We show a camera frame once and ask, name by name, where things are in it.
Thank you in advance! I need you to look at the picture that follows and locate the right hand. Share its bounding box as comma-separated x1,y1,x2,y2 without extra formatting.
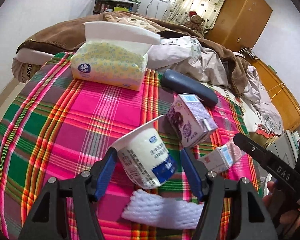
262,181,300,239

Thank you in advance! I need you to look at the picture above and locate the wooden wardrobe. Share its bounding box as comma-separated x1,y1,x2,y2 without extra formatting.
205,0,273,53

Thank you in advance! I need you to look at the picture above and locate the blue glasses case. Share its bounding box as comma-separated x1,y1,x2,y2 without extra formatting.
160,69,218,107

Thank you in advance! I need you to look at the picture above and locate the wooden headboard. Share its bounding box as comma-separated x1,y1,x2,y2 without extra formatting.
247,57,300,132

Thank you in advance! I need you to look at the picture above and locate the small pink white carton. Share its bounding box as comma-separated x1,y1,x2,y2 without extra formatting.
198,139,246,173

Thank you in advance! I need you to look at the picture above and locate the teddy bear with red hat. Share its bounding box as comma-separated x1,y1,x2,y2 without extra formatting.
183,11,205,34

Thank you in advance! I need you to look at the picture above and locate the grey cabinet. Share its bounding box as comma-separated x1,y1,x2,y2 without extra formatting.
266,130,300,168

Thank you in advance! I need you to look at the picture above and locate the yellow tissue pack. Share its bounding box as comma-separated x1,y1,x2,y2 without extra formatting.
70,21,160,91

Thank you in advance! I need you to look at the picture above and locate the purple milk carton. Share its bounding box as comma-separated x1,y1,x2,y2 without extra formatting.
166,94,218,148

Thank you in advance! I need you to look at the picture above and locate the patterned curtain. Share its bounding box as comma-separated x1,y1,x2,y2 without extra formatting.
162,0,225,33

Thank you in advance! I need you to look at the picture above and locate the brown blanket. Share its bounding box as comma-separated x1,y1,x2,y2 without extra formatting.
12,11,250,96

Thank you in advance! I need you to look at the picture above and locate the cluttered shelf desk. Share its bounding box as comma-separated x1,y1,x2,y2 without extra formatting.
93,0,141,15

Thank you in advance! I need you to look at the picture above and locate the white yogurt cup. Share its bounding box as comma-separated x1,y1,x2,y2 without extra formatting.
111,115,177,190

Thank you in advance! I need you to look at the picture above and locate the light crumpled bed sheet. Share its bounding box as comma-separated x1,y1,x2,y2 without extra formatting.
147,36,284,137

